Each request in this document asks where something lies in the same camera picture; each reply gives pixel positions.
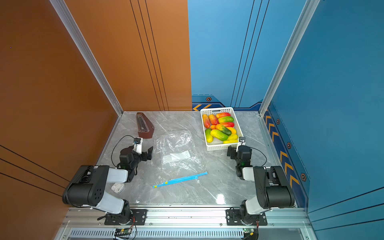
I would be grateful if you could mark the green yellow mango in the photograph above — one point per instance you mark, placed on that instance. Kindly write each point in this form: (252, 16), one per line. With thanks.
(226, 119)

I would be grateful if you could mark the red orange long mango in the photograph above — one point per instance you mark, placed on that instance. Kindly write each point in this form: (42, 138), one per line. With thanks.
(223, 114)

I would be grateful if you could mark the right corner aluminium post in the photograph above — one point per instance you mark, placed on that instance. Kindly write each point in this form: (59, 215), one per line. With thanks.
(294, 41)

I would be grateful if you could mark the red yellow mango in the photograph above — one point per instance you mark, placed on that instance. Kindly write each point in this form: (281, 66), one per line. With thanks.
(213, 120)

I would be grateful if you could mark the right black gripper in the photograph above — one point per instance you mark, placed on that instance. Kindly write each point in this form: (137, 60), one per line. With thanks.
(233, 151)

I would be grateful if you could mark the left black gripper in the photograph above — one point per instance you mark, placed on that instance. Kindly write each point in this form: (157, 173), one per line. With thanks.
(145, 154)

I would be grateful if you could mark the small white plastic object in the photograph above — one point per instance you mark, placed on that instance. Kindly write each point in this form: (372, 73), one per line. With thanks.
(118, 187)

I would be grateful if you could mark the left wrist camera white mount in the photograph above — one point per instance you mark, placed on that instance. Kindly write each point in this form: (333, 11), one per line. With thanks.
(138, 145)

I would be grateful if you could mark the green circuit board right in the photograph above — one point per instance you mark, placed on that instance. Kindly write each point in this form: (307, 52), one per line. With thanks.
(250, 231)

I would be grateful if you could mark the clear zip-top bag blue zipper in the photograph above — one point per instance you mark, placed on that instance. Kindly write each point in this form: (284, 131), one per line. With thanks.
(178, 142)

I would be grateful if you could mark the white perforated plastic basket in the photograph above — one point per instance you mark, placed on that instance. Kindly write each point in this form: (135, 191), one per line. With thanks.
(217, 144)

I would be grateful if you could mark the corner aluminium post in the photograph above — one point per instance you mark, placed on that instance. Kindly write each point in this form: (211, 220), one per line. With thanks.
(73, 29)
(294, 41)

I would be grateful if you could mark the aluminium rail frame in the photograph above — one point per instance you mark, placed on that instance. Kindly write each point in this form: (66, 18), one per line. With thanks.
(190, 222)

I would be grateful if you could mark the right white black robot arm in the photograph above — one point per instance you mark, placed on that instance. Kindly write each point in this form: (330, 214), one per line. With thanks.
(272, 189)

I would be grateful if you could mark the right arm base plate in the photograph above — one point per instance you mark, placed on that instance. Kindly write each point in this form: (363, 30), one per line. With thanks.
(234, 217)

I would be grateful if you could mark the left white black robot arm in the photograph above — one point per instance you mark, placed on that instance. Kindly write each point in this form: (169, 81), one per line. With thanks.
(87, 189)

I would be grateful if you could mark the green circuit board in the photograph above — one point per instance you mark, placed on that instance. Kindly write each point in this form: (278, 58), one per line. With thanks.
(123, 232)
(250, 231)

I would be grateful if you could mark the left corner aluminium post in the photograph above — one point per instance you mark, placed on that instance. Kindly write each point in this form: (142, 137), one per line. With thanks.
(73, 29)

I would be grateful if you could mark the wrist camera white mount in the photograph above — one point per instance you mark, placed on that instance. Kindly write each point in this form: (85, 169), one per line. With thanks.
(241, 141)
(138, 145)

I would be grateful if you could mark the green circuit board left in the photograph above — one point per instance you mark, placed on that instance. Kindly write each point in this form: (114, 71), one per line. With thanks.
(123, 232)

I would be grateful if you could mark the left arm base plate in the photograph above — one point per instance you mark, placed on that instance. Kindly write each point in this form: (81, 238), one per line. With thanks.
(136, 217)

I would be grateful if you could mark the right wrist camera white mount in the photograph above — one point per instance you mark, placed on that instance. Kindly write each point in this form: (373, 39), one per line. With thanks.
(241, 141)

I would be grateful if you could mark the white paper label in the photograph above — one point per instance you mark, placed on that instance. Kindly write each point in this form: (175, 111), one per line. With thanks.
(180, 156)

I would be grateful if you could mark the dark red wooden stand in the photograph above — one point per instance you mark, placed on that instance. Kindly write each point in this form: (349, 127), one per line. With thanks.
(145, 127)

